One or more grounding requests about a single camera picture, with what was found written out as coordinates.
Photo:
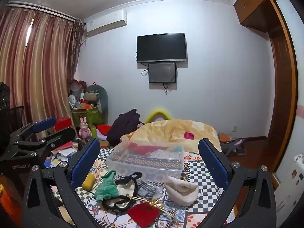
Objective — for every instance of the pink bunny plush toy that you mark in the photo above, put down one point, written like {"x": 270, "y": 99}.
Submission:
{"x": 84, "y": 131}

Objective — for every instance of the white air conditioner unit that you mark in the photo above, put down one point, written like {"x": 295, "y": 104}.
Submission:
{"x": 107, "y": 22}

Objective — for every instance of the green knitted garment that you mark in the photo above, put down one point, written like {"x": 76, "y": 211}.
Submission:
{"x": 107, "y": 189}

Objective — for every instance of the patterned patchwork bedsheet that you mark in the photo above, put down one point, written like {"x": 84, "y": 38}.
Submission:
{"x": 194, "y": 171}

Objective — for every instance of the small black wall monitor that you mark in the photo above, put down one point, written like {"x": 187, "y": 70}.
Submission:
{"x": 162, "y": 72}

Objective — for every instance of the red velvet pouch gold ribbon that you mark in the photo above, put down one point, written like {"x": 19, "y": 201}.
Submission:
{"x": 145, "y": 213}

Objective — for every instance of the white stickered suitcase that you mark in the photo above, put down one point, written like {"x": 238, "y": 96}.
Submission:
{"x": 290, "y": 190}

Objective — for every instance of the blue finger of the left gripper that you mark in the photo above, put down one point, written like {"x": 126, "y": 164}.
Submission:
{"x": 53, "y": 141}
{"x": 42, "y": 123}

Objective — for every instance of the grey green plush pillow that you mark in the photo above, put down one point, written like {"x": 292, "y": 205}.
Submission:
{"x": 98, "y": 96}

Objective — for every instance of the red striped curtain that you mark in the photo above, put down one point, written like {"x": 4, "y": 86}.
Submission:
{"x": 39, "y": 56}

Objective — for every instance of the grey gloves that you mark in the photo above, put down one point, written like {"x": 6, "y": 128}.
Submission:
{"x": 149, "y": 190}

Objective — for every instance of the dark purple jacket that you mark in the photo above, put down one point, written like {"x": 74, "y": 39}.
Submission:
{"x": 126, "y": 123}

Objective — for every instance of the cream beige soft pouch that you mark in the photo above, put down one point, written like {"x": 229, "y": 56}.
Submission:
{"x": 181, "y": 192}

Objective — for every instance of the green cardboard box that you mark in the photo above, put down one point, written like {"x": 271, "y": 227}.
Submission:
{"x": 92, "y": 115}

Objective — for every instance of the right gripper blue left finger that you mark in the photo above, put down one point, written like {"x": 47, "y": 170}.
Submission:
{"x": 40, "y": 208}

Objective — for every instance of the yellow green sponge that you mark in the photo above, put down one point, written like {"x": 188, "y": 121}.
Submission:
{"x": 89, "y": 182}

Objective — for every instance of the white bag with black straps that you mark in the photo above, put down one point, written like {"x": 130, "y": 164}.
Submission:
{"x": 126, "y": 187}

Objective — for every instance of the red box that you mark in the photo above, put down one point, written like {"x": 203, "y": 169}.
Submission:
{"x": 62, "y": 123}

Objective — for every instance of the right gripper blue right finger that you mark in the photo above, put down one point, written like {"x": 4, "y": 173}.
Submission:
{"x": 259, "y": 206}

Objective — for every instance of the clear plastic storage bin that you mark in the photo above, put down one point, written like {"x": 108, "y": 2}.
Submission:
{"x": 154, "y": 160}

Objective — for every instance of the wall mounted black television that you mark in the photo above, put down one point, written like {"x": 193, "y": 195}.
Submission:
{"x": 161, "y": 48}

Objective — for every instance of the brown wooden wardrobe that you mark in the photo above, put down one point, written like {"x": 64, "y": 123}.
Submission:
{"x": 265, "y": 16}

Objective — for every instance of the orange yellow blanket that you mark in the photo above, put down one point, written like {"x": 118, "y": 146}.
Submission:
{"x": 187, "y": 132}

